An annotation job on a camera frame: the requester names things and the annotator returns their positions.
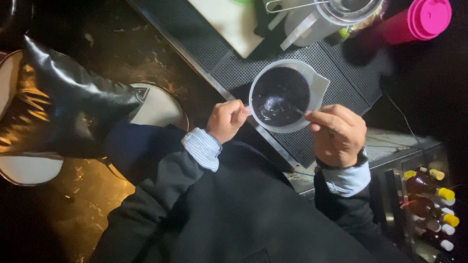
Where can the person's right hand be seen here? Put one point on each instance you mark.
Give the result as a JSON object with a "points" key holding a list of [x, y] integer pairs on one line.
{"points": [[340, 140]]}

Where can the person's left hand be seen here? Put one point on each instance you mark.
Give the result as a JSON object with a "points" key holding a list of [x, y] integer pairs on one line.
{"points": [[225, 122]]}

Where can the thin stirring spoon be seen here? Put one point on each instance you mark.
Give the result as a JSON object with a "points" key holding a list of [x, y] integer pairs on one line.
{"points": [[301, 110]]}

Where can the translucent plastic measuring cup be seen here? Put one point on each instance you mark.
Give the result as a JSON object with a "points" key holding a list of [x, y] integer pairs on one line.
{"points": [[318, 86]]}

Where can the large black rubber bar mat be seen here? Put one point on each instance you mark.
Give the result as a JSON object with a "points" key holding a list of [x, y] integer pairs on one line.
{"points": [[340, 98]]}

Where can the dark purple liquid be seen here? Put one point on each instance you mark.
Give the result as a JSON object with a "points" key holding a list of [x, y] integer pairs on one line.
{"points": [[278, 87]]}

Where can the white round bin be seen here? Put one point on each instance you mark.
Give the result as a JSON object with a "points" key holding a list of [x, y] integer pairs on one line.
{"points": [[161, 109]]}

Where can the white cutting board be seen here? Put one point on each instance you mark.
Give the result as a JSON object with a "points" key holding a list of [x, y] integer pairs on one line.
{"points": [[230, 25]]}

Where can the person's dark jacket torso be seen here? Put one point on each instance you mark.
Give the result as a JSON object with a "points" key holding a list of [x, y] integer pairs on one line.
{"points": [[248, 219]]}

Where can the row of amber syrup bottles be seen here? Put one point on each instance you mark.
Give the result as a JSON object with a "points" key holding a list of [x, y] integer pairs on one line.
{"points": [[427, 199]]}

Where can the small green-capped bottle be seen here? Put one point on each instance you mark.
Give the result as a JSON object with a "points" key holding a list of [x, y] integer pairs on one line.
{"points": [[343, 34]]}

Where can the translucent plastic pitcher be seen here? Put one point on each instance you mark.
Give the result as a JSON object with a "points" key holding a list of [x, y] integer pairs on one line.
{"points": [[310, 29]]}

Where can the metal mesh strainer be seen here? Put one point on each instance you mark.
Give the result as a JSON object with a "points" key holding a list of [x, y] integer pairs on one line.
{"points": [[351, 9]]}

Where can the pink lidded tumbler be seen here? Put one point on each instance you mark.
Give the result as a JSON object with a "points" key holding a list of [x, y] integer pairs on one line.
{"points": [[420, 18]]}

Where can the black plastic trash bag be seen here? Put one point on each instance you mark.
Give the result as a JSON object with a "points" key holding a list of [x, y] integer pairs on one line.
{"points": [[69, 102]]}

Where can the steel bottle rail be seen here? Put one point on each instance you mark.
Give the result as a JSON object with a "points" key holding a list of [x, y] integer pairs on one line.
{"points": [[393, 204]]}

